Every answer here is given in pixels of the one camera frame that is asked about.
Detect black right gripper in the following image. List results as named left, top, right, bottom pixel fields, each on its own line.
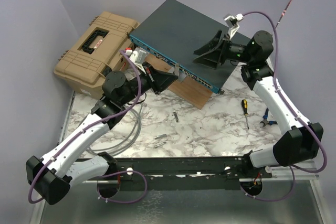
left=194, top=30, right=254, bottom=69

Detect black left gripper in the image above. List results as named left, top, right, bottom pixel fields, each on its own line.
left=120, top=61, right=179, bottom=106

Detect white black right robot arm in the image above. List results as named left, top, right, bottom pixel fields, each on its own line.
left=194, top=30, right=323, bottom=177

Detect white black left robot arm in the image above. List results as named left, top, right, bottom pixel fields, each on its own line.
left=26, top=62, right=178, bottom=205

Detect wooden base board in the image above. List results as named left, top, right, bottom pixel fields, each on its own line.
left=145, top=54, right=213, bottom=109

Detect yellow black screwdriver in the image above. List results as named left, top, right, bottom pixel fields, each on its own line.
left=241, top=99, right=249, bottom=129

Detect tan plastic tool case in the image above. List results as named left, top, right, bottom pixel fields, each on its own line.
left=54, top=12, right=140, bottom=99

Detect metal switch stand bracket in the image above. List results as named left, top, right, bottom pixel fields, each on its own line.
left=169, top=68, right=186, bottom=82

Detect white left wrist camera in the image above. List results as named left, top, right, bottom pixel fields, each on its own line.
left=125, top=47, right=149, bottom=69

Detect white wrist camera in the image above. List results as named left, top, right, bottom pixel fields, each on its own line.
left=224, top=13, right=244, bottom=40
left=125, top=47, right=149, bottom=69

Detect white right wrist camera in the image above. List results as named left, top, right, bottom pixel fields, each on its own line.
left=224, top=13, right=244, bottom=40

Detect dark blue network switch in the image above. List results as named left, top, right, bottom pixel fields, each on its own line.
left=129, top=0, right=235, bottom=94

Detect blue handled pliers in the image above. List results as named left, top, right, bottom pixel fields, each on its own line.
left=260, top=108, right=277, bottom=127

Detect grey coiled network cable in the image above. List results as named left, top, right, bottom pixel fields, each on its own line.
left=83, top=103, right=148, bottom=156

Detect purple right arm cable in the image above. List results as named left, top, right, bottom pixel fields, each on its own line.
left=241, top=11, right=328, bottom=201

